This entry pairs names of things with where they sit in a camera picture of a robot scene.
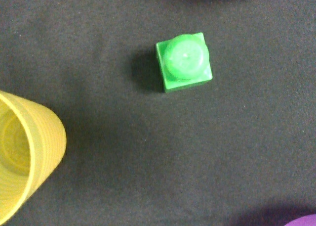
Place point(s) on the purple plastic bowl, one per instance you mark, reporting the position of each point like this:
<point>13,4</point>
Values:
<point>309,220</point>

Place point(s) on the green toy block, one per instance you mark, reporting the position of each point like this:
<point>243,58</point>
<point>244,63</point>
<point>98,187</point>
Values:
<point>184,62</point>

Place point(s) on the yellow plastic cup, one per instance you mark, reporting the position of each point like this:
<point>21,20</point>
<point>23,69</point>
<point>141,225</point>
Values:
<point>32,144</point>

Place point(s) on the black tablecloth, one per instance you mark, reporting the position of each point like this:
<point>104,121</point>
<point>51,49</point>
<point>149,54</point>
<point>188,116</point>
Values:
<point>239,150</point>

